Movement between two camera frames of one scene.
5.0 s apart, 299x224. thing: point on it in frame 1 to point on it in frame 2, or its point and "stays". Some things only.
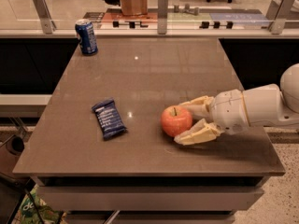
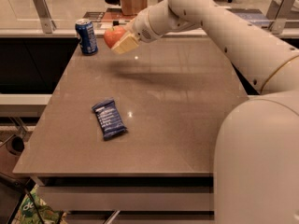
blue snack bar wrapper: [109, 119] stays
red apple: [176, 119] to [112, 35]
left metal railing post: [43, 11] stays
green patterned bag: [27, 213] stays
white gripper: [229, 111] to [142, 28]
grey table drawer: [149, 198] stays
